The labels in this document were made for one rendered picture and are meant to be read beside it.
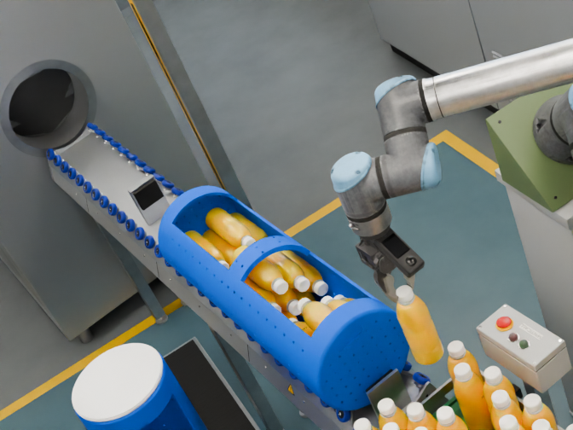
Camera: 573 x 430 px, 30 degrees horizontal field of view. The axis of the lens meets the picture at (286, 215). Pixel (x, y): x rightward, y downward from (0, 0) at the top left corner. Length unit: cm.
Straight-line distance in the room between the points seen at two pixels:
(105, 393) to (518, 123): 135
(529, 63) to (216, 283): 119
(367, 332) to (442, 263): 188
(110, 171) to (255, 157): 153
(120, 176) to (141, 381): 124
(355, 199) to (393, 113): 19
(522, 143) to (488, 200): 182
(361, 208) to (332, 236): 261
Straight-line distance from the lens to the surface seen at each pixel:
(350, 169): 218
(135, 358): 309
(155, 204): 371
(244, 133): 574
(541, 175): 289
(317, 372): 260
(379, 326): 265
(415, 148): 217
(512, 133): 290
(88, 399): 307
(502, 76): 217
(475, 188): 479
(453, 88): 218
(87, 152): 432
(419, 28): 534
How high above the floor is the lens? 299
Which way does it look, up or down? 36 degrees down
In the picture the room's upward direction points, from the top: 25 degrees counter-clockwise
